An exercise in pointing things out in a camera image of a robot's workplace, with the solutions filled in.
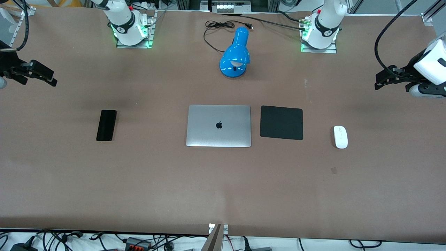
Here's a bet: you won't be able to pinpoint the blue desk lamp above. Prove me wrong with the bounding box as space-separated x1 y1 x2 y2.
219 26 251 78

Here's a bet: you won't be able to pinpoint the black looped floor cable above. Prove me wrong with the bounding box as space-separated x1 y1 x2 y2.
348 240 383 249

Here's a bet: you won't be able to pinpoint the tapered grey metal post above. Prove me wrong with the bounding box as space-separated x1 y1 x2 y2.
200 224 223 251

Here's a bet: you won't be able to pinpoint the white power strip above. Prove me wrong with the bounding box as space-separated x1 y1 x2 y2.
211 0 252 14

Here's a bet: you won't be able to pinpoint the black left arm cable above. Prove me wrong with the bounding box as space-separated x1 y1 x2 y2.
374 0 418 75

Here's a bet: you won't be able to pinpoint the small metal table bracket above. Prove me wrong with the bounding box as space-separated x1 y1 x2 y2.
208 223 229 234

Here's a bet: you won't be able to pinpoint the white computer mouse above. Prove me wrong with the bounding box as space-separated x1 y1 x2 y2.
333 125 348 149

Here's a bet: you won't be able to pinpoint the perforated aluminium strip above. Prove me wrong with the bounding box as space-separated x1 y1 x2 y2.
8 16 25 47

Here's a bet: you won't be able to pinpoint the black smartphone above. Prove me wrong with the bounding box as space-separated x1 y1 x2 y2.
96 109 117 142

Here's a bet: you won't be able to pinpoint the black mouse pad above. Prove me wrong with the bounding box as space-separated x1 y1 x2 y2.
260 105 303 140

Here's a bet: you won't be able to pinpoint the black lamp power cord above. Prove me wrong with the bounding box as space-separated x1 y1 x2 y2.
203 20 254 53

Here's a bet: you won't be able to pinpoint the silver laptop with apple logo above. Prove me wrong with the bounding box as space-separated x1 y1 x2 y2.
186 105 252 148

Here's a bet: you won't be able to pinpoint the black power adapter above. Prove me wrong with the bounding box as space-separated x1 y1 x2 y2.
10 242 39 251

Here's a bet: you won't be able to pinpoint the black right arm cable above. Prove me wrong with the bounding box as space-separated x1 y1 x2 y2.
0 0 30 53

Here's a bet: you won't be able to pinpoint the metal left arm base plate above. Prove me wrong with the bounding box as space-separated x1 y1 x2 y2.
301 17 338 54

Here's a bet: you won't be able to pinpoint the aluminium frame posts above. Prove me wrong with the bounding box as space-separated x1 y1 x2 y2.
176 0 209 11

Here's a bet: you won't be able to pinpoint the thick black base cable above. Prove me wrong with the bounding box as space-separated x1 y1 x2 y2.
220 13 308 32

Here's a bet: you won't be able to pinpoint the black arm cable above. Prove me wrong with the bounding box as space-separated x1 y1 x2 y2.
0 0 30 53
374 0 418 75

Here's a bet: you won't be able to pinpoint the grey connector box red plugs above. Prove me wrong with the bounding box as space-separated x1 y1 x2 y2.
125 237 152 250

